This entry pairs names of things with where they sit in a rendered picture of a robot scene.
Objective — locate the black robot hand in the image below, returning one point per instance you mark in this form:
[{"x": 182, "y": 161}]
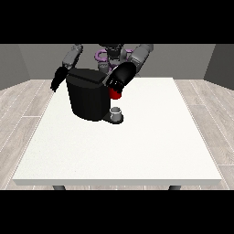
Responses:
[
  {"x": 58, "y": 77},
  {"x": 123, "y": 74}
]

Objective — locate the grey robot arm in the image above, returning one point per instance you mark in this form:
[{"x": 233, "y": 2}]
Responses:
[
  {"x": 140, "y": 56},
  {"x": 72, "y": 56}
]

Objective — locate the pale grey machine lid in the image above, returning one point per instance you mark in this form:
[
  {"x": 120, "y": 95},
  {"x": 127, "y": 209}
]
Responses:
[{"x": 106, "y": 80}]

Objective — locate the red pod holder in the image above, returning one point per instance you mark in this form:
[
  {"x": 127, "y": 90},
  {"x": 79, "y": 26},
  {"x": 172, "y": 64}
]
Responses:
[{"x": 114, "y": 94}]

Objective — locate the black coffee machine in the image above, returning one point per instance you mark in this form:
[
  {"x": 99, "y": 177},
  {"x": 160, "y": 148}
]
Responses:
[{"x": 87, "y": 97}]

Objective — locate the grey robot trunk purple rings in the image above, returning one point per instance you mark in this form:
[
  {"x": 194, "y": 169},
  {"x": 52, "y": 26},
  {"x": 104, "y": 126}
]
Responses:
[{"x": 108, "y": 58}]

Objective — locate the small grey cup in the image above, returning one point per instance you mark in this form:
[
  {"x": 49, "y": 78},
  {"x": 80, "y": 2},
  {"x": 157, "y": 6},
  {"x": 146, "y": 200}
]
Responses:
[{"x": 116, "y": 113}]

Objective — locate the dark table leg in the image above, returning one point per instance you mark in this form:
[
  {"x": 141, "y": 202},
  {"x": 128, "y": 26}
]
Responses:
[
  {"x": 175, "y": 187},
  {"x": 59, "y": 187}
]

